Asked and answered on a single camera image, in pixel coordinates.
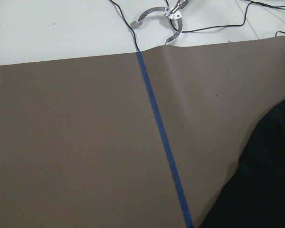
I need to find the brown paper table cover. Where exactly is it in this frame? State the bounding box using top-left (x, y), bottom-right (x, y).
top-left (0, 37), bottom-right (285, 228)

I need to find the reacher grabber tool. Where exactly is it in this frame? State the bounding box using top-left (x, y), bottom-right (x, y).
top-left (130, 0), bottom-right (189, 44)

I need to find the black graphic t-shirt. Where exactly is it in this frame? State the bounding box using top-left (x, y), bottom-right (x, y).
top-left (201, 100), bottom-right (285, 228)

